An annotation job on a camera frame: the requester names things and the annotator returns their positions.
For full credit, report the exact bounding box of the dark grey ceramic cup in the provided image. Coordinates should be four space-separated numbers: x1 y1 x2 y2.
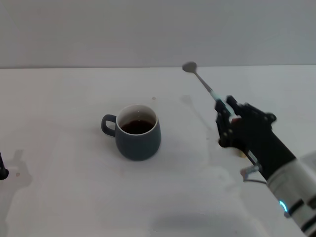
101 104 162 162

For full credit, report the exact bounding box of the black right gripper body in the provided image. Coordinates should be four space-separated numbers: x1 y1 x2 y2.
232 120 297 181

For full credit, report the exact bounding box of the blue handled metal spoon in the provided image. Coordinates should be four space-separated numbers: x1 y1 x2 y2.
182 61 241 122

